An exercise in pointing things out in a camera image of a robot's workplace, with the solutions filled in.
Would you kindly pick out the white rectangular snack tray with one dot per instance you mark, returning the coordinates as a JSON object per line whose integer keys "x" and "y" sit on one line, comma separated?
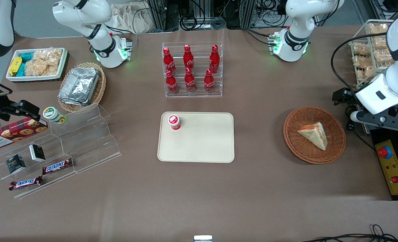
{"x": 62, "y": 69}

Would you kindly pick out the triangular sandwich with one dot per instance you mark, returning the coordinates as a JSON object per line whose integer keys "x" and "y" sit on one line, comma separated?
{"x": 315, "y": 134}

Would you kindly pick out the small black white box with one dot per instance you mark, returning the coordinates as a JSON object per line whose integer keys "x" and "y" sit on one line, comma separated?
{"x": 37, "y": 153}
{"x": 15, "y": 164}

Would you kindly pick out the teal snack packet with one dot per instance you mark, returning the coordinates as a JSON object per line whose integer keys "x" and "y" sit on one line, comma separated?
{"x": 26, "y": 56}
{"x": 22, "y": 70}

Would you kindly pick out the beige cloth bag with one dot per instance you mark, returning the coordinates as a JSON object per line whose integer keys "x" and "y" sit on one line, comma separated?
{"x": 131, "y": 18}

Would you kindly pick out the bagged pastry snack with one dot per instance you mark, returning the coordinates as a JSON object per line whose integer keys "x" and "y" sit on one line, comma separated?
{"x": 378, "y": 43}
{"x": 365, "y": 72}
{"x": 361, "y": 49}
{"x": 384, "y": 56}
{"x": 380, "y": 28}

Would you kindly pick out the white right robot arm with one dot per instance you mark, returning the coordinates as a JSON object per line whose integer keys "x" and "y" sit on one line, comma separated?
{"x": 84, "y": 13}

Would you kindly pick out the beige plastic tray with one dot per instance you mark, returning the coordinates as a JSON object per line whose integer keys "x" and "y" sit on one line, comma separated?
{"x": 202, "y": 141}

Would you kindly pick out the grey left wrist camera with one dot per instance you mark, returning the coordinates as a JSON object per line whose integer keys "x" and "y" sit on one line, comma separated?
{"x": 356, "y": 116}

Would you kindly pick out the oval wicker basket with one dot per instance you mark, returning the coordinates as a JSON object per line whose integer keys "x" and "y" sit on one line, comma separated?
{"x": 100, "y": 85}

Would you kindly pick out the red emergency stop button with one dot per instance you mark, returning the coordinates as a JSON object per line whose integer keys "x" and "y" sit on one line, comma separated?
{"x": 384, "y": 152}

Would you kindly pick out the black left camera bracket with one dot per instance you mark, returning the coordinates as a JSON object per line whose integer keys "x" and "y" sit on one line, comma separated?
{"x": 385, "y": 120}

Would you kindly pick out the small white edge object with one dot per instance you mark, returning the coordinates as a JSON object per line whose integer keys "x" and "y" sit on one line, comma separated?
{"x": 203, "y": 238}

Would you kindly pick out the clear acrylic bottle rack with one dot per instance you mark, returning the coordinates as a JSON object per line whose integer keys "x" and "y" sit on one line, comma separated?
{"x": 198, "y": 95}

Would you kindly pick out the round brown wicker basket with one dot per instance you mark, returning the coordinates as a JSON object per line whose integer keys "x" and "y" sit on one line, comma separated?
{"x": 298, "y": 148}

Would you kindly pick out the bagged rice crackers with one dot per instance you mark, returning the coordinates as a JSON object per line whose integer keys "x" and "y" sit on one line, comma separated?
{"x": 49, "y": 55}
{"x": 39, "y": 68}

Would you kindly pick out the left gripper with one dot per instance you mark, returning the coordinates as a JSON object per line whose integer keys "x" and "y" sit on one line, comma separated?
{"x": 348, "y": 97}

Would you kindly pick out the small red yogurt bottle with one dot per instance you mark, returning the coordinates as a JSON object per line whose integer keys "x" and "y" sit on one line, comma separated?
{"x": 174, "y": 122}

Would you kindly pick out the red tartan cookie box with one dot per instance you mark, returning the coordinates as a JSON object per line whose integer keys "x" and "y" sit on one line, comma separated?
{"x": 15, "y": 132}

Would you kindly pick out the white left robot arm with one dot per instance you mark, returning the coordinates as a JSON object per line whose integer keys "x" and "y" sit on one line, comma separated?
{"x": 299, "y": 16}

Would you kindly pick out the yellow snack packet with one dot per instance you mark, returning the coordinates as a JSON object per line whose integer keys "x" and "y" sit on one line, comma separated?
{"x": 15, "y": 66}

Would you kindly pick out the green lidded white cup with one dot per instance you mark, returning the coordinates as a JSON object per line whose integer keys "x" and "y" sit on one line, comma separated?
{"x": 53, "y": 114}

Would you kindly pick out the aluminium frame post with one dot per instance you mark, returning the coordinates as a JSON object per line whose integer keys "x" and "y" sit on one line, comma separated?
{"x": 249, "y": 13}
{"x": 161, "y": 15}

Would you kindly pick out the red cola bottle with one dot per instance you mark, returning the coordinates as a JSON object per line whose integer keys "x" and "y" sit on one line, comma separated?
{"x": 188, "y": 58}
{"x": 214, "y": 60}
{"x": 190, "y": 82}
{"x": 209, "y": 83}
{"x": 168, "y": 62}
{"x": 171, "y": 84}

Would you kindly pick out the stacked aluminium foil trays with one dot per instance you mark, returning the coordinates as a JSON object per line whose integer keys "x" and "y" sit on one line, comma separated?
{"x": 79, "y": 85}

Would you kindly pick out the brown Snickers bar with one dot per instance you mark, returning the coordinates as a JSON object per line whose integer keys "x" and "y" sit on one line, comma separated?
{"x": 57, "y": 166}
{"x": 25, "y": 183}

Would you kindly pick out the clear acrylic step display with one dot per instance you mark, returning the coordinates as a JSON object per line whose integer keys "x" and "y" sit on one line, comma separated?
{"x": 84, "y": 141}

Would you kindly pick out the yellow black control box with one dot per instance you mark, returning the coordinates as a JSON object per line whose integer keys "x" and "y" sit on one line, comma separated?
{"x": 392, "y": 174}

